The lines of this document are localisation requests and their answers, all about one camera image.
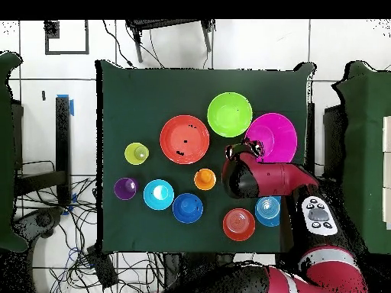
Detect large pink plastic bowl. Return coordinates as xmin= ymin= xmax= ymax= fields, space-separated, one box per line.
xmin=244 ymin=112 xmax=299 ymax=164

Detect green plastic bowl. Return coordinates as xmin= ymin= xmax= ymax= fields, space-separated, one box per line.
xmin=206 ymin=92 xmax=254 ymax=139

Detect orange plastic cup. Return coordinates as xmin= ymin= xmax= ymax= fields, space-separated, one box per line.
xmin=193 ymin=168 xmax=217 ymax=192

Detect red-orange shallow bowl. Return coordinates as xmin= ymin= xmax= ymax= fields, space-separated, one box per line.
xmin=159 ymin=114 xmax=211 ymax=166

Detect light blue translucent bowl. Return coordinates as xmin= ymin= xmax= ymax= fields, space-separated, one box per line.
xmin=254 ymin=195 xmax=282 ymax=227

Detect orange translucent bowl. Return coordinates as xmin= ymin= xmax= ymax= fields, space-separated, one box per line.
xmin=221 ymin=208 xmax=257 ymax=243

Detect dark blue ribbed bowl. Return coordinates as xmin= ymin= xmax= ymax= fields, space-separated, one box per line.
xmin=171 ymin=192 xmax=205 ymax=224

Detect cyan ribbed bowl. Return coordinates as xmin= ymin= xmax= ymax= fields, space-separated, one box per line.
xmin=142 ymin=179 xmax=176 ymax=211

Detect yellow plastic cup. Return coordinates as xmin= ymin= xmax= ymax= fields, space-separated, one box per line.
xmin=124 ymin=142 xmax=150 ymax=166

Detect dark green table cloth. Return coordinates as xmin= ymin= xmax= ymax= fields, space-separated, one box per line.
xmin=95 ymin=59 xmax=317 ymax=254

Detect purple plastic cup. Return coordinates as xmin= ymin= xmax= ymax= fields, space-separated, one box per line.
xmin=113 ymin=177 xmax=140 ymax=201

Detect dark green side cloth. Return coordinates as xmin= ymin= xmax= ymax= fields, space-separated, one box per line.
xmin=331 ymin=60 xmax=391 ymax=260
xmin=0 ymin=50 xmax=28 ymax=253

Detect black metal stool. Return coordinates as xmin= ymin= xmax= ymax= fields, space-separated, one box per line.
xmin=124 ymin=19 xmax=217 ymax=64

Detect white box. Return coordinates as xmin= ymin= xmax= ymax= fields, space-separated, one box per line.
xmin=382 ymin=187 xmax=391 ymax=230
xmin=382 ymin=115 xmax=391 ymax=153
xmin=382 ymin=152 xmax=391 ymax=188

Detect blue tape strip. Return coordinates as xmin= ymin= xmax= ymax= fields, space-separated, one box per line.
xmin=57 ymin=94 xmax=75 ymax=117
xmin=62 ymin=192 xmax=78 ymax=217

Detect black floor stand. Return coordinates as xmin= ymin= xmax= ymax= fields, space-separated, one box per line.
xmin=13 ymin=95 xmax=73 ymax=207

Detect black power strip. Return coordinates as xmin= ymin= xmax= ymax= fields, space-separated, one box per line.
xmin=86 ymin=244 xmax=119 ymax=290

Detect black floor device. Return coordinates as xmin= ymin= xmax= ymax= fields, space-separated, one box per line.
xmin=11 ymin=206 xmax=66 ymax=254

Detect thin black floor cable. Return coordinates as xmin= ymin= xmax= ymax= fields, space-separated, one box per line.
xmin=102 ymin=19 xmax=136 ymax=69

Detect bundle of floor cables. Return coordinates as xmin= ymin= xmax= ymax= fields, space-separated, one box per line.
xmin=18 ymin=158 xmax=166 ymax=293

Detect black square frame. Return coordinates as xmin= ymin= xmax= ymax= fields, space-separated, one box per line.
xmin=44 ymin=19 xmax=90 ymax=56

